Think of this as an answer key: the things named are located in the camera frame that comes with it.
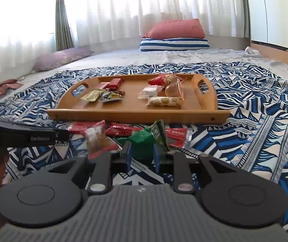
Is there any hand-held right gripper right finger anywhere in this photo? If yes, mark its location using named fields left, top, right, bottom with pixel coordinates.
left=153, top=145, right=240, bottom=194

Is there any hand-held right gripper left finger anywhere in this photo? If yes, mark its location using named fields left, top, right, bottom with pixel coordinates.
left=47, top=141, right=133, bottom=194

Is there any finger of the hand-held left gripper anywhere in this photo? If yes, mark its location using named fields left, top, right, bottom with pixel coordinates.
left=53, top=128, right=70, bottom=142

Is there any gold foil snack packet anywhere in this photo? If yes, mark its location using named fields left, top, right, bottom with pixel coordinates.
left=80, top=89, right=106, bottom=102

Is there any wooden tray with handles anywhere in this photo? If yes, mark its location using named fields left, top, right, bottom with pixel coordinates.
left=46, top=74, right=231, bottom=125

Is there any white nougat bar packet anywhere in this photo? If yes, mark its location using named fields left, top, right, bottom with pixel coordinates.
left=146, top=96, right=182, bottom=107

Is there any black yellow snack packet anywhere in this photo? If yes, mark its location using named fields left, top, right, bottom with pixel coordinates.
left=101, top=90, right=125, bottom=103

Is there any white round cake packet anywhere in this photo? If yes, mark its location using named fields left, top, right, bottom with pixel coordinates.
left=138, top=85, right=165, bottom=99

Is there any clear jelly cup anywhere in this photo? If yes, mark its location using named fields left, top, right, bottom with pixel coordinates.
left=165, top=79, right=185, bottom=99

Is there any small red snack bar packet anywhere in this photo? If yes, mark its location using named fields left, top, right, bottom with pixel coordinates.
left=107, top=78, right=123, bottom=90

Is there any large shiny red snack packet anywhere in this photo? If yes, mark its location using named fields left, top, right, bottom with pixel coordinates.
left=148, top=75, right=170, bottom=86

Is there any clear round cookie packet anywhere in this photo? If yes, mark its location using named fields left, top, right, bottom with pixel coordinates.
left=165, top=74, right=185, bottom=84

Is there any red wrapper snack packet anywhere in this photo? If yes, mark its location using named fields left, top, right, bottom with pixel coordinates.
left=67, top=120, right=107, bottom=135

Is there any crumpled red snack packet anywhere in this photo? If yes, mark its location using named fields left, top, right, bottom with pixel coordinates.
left=105, top=122, right=143, bottom=137

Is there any green white printed snack packet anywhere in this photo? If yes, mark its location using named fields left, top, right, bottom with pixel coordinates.
left=150, top=119, right=167, bottom=147

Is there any flat red snack packet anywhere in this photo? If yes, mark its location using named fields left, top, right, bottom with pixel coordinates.
left=165, top=127, right=192, bottom=150

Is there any red clear nut snack packet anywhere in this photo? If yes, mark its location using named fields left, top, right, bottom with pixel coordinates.
left=84, top=125, right=119, bottom=160

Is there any pink cloth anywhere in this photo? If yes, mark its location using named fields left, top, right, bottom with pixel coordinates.
left=0, top=79, right=24, bottom=109

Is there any mauve pillow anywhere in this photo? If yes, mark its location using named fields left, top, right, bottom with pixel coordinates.
left=32, top=47, right=94, bottom=72

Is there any grey bed sheet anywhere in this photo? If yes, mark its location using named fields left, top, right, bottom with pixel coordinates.
left=0, top=46, right=288, bottom=91

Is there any blue white patterned blanket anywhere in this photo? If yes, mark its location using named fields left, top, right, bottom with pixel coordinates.
left=0, top=62, right=288, bottom=234

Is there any white sheer curtain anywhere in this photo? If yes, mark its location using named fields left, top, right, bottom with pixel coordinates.
left=62, top=0, right=246, bottom=46
left=0, top=0, right=58, bottom=76

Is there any green curtain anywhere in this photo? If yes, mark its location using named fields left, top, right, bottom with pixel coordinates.
left=243, top=0, right=252, bottom=40
left=54, top=0, right=75, bottom=52

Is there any blue white striped pillow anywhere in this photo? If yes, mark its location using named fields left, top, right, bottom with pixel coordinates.
left=139, top=38, right=210, bottom=52

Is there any folded red blanket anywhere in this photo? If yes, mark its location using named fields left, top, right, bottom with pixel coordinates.
left=142, top=19, right=206, bottom=40

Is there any crumpled white cloth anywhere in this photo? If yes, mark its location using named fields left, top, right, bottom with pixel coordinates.
left=244, top=46, right=260, bottom=55

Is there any white wardrobe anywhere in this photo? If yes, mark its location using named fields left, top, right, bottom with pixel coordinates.
left=245, top=0, right=288, bottom=56

